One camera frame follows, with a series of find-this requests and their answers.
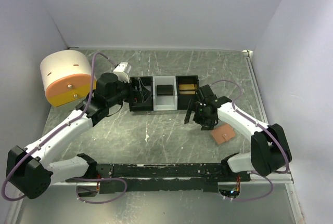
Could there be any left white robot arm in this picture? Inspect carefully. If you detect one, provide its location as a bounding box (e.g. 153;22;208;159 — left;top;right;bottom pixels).
2;73;153;201

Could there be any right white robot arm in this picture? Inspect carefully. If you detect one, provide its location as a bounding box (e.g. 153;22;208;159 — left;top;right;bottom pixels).
184;85;292;181

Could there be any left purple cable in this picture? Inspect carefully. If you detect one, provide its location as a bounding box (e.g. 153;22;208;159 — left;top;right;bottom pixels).
1;51;128;204

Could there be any white orange drawer cabinet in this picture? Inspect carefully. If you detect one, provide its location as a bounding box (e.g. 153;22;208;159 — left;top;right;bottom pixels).
40;50;96;107

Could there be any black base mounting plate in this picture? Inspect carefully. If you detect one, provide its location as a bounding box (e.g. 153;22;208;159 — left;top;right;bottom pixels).
81;163;250;192

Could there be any gold card in tray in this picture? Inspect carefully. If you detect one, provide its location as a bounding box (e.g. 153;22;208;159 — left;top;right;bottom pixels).
178;84;197;95

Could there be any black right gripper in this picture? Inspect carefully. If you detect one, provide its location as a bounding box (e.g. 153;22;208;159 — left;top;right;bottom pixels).
185;99;215;130

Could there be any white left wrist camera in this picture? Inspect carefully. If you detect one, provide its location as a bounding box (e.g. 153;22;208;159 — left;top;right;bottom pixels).
112;62;131;83

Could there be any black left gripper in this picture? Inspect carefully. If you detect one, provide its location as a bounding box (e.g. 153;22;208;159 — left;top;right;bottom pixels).
107;76;152;108

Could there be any white aluminium corner rail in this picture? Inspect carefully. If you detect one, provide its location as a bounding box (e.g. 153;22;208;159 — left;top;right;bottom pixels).
242;50;268;123

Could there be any black card in tray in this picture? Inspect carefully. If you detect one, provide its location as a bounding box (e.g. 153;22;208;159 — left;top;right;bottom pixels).
156;84;174;96

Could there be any black white three-compartment tray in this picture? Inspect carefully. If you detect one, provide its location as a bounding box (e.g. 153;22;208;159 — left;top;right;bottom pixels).
129;75;199;112

